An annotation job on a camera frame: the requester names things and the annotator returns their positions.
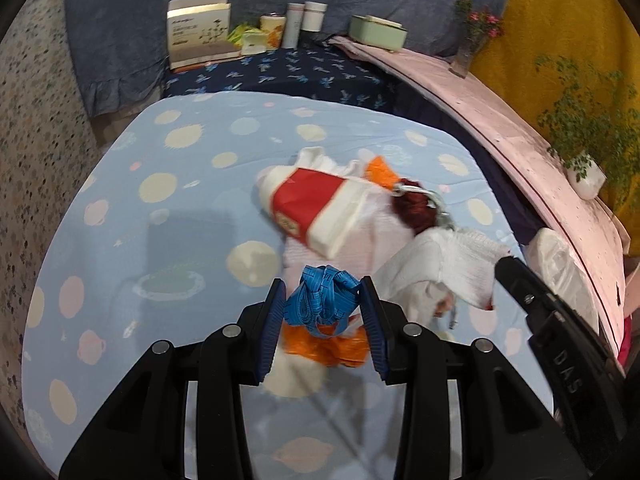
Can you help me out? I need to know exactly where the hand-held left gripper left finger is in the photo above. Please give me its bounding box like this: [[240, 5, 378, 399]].
[[59, 277, 288, 480]]

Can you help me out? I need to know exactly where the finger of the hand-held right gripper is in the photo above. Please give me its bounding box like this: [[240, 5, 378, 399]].
[[494, 256, 567, 334]]

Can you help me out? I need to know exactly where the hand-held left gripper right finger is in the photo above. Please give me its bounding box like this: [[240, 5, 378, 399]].
[[357, 276, 588, 480]]

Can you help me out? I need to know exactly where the white laundry basket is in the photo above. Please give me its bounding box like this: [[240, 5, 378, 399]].
[[527, 227, 601, 331]]

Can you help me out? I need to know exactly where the blue measuring tape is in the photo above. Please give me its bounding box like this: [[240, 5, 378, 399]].
[[284, 265, 361, 338]]

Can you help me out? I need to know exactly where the white sock with red trim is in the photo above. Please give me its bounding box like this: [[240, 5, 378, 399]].
[[375, 227, 513, 321]]

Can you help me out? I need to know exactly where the white knit cloth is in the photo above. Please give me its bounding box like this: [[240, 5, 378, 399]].
[[282, 146, 426, 311]]

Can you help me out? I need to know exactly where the metal carabiner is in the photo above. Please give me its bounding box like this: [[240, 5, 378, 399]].
[[392, 184, 453, 231]]

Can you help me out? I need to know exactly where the dark red scrunchie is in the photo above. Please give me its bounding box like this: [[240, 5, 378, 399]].
[[390, 177, 443, 233]]

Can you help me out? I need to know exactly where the potted green plant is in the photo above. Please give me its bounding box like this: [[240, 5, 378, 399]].
[[534, 55, 640, 201]]

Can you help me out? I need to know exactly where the pink tablecloth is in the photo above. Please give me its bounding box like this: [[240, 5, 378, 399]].
[[327, 35, 633, 361]]

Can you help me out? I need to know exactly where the light blue planet-print cloth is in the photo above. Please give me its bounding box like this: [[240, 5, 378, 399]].
[[20, 91, 556, 480]]

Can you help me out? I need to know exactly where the vase with pink flowers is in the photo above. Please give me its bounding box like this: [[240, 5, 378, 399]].
[[449, 0, 503, 78]]

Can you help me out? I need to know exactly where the dark blue printed cloth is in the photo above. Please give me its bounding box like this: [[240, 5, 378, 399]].
[[162, 42, 401, 111]]

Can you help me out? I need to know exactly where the yellow cloth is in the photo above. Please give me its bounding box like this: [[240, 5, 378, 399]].
[[470, 0, 640, 211]]

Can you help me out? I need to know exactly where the pale green tissue box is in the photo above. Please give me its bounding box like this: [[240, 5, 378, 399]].
[[348, 14, 407, 52]]

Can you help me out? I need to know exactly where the green packet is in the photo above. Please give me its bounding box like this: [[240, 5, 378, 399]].
[[227, 22, 271, 57]]

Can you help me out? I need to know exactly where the tall white bottle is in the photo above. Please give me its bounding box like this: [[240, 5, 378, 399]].
[[286, 2, 304, 48]]

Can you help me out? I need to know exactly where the open white cardboard box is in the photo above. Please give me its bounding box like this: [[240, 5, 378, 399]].
[[166, 0, 241, 72]]

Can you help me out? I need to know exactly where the white jar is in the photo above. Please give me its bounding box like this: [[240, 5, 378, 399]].
[[301, 1, 327, 33]]

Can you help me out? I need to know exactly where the blue-grey backdrop cloth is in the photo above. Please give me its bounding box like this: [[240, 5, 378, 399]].
[[64, 0, 518, 116]]

